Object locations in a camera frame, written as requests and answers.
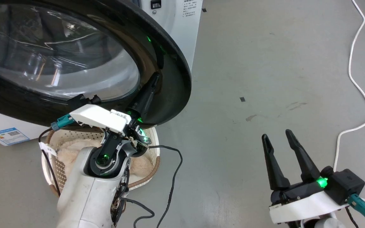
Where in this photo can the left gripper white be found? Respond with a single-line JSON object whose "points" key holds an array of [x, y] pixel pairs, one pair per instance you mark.
{"points": [[98, 117]]}

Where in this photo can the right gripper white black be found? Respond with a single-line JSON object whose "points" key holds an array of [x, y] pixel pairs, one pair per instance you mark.
{"points": [[309, 205]]}

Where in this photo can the black round washing machine door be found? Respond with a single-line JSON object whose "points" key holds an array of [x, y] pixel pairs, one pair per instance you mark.
{"points": [[175, 91]]}

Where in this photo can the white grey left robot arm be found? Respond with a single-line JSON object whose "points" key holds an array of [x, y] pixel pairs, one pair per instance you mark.
{"points": [[81, 196]]}

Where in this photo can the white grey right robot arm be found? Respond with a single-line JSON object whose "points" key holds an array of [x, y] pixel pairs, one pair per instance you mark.
{"points": [[328, 223]]}

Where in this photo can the white washing machine body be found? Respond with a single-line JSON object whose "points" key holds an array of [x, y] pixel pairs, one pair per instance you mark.
{"points": [[177, 34]]}

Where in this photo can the beige fluffy cloth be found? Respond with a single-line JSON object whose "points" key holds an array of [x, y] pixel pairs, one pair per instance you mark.
{"points": [[142, 167]]}

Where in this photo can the black text info sticker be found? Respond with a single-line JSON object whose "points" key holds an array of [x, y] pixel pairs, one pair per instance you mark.
{"points": [[189, 8]]}

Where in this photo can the cream woven laundry basket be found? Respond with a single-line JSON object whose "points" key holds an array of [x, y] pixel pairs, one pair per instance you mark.
{"points": [[59, 169]]}

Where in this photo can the blue energy label sticker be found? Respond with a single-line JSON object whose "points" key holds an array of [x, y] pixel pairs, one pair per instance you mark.
{"points": [[9, 136]]}

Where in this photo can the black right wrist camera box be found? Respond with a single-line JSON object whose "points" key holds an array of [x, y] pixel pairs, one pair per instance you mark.
{"points": [[345, 185]]}

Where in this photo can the black switch on washer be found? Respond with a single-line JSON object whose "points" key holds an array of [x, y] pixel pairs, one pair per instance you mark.
{"points": [[156, 3]]}

